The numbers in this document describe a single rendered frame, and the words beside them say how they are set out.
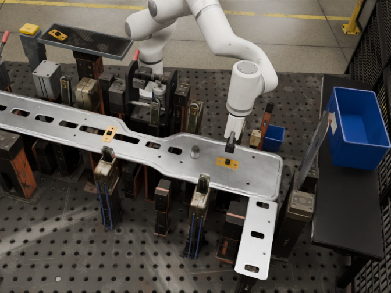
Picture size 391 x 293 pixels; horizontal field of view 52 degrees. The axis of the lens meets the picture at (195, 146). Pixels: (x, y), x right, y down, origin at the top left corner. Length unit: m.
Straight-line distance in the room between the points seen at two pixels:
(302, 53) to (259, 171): 2.62
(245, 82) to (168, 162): 0.47
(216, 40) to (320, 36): 3.13
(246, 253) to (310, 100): 1.25
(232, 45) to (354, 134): 0.69
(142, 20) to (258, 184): 0.83
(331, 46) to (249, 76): 3.10
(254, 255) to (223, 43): 0.66
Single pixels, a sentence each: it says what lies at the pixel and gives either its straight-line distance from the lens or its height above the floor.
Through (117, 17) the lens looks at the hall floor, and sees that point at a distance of 4.23.
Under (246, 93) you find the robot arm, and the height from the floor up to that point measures 1.37.
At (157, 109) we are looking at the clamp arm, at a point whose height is 1.07.
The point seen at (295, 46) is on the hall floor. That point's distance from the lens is 4.08.
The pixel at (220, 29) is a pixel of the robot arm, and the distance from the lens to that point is 1.25.
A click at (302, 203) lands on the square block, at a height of 1.06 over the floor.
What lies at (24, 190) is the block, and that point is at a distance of 1.74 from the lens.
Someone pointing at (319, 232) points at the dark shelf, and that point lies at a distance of 1.36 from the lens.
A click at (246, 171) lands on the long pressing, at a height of 1.00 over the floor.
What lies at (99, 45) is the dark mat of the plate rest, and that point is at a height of 1.16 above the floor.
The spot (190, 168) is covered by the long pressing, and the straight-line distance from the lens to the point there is 1.45.
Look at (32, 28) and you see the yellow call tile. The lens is 1.89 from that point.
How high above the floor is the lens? 2.13
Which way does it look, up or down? 48 degrees down
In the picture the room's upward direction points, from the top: 6 degrees clockwise
